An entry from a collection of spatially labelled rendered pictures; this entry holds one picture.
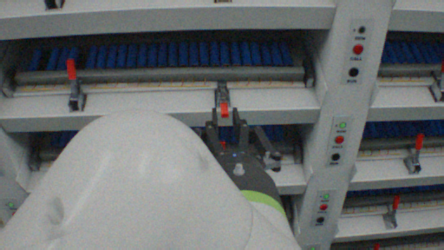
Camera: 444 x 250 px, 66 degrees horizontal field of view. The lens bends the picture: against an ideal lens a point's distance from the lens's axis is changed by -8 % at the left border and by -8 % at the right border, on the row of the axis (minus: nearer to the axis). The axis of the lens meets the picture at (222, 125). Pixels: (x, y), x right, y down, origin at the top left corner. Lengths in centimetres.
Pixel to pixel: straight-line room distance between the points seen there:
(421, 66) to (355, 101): 19
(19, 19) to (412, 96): 72
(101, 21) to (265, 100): 32
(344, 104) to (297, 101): 9
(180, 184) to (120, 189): 3
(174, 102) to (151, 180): 48
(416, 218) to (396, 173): 22
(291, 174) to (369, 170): 18
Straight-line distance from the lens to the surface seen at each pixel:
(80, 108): 69
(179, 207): 20
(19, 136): 84
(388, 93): 76
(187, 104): 67
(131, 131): 21
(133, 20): 60
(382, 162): 89
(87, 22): 62
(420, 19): 69
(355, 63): 66
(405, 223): 105
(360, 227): 100
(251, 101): 67
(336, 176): 81
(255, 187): 36
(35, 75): 76
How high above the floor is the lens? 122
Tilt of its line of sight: 34 degrees down
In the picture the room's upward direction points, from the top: straight up
